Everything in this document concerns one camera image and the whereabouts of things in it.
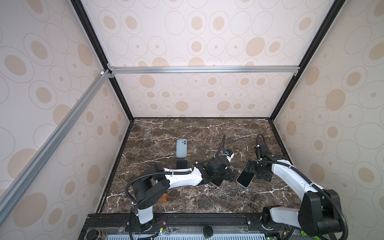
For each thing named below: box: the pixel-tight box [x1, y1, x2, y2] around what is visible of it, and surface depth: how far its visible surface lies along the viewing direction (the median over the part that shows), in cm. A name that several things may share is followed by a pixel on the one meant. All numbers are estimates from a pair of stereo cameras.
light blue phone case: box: [176, 139, 188, 159], surface depth 105 cm
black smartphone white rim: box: [236, 165, 256, 189], surface depth 88 cm
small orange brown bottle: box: [160, 193, 168, 202], surface depth 80 cm
